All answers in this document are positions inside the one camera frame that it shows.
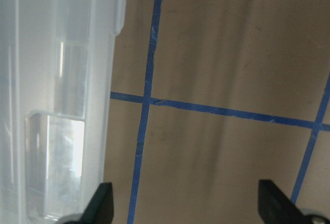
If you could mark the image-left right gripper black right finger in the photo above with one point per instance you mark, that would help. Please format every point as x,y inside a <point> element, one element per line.
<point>275,207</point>

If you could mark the clear plastic box lid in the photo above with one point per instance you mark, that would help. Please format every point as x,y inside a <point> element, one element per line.
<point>56,69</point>

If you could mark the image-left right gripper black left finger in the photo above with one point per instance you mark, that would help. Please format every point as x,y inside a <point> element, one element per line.
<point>100,209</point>

